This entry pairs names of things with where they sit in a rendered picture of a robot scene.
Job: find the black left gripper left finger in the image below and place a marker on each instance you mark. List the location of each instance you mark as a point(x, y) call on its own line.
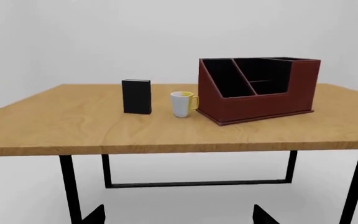
point(95, 216)

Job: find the black hardcover book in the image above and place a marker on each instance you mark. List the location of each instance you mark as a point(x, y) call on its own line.
point(136, 97)

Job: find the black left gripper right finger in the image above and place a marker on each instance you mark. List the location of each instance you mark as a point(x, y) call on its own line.
point(263, 217)

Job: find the dark red compartment caddy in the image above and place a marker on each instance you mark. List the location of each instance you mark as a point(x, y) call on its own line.
point(256, 91)

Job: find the wooden table with black legs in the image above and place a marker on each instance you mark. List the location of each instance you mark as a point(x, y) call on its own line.
point(104, 130)

